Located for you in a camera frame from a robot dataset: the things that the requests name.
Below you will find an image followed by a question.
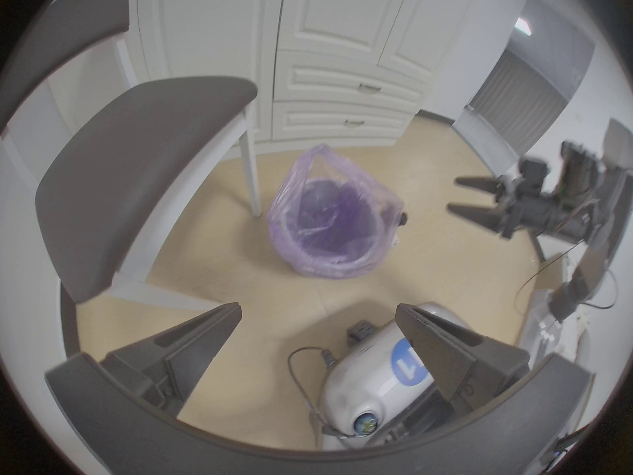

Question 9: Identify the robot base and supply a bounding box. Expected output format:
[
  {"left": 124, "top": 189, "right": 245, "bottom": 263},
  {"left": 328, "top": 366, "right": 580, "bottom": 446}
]
[{"left": 316, "top": 302, "right": 495, "bottom": 453}]

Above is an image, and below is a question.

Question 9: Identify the white trash bin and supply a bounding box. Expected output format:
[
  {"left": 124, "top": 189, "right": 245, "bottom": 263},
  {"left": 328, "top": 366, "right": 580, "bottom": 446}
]
[{"left": 282, "top": 176, "right": 394, "bottom": 273}]

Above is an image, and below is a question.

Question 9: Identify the grey and white chair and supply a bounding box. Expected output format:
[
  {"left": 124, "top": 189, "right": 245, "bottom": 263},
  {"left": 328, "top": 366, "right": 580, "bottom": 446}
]
[{"left": 0, "top": 0, "right": 263, "bottom": 315}]

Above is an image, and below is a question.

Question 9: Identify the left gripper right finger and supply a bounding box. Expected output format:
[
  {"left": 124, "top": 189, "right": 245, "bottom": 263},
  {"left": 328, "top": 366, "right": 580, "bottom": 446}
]
[{"left": 396, "top": 303, "right": 532, "bottom": 414}]

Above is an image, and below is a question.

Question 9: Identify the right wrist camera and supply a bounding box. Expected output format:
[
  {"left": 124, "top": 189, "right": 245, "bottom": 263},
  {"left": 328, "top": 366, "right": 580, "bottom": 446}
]
[{"left": 517, "top": 158, "right": 551, "bottom": 198}]

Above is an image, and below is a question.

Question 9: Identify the white wardrobe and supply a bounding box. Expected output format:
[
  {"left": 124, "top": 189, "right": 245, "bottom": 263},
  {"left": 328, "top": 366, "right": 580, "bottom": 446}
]
[{"left": 121, "top": 0, "right": 531, "bottom": 156}]

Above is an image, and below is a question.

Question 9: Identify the purple plastic bag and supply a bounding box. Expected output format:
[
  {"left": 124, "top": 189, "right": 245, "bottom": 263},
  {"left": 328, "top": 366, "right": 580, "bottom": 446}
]
[{"left": 267, "top": 144, "right": 405, "bottom": 280}]

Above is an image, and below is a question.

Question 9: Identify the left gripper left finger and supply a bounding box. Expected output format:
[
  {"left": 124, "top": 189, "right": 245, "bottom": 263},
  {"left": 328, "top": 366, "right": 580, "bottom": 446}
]
[{"left": 105, "top": 302, "right": 244, "bottom": 420}]

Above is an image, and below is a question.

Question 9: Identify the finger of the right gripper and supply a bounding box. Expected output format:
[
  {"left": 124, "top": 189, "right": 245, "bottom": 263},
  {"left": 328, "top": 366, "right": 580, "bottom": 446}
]
[
  {"left": 446, "top": 203, "right": 501, "bottom": 235},
  {"left": 455, "top": 176, "right": 506, "bottom": 198}
]

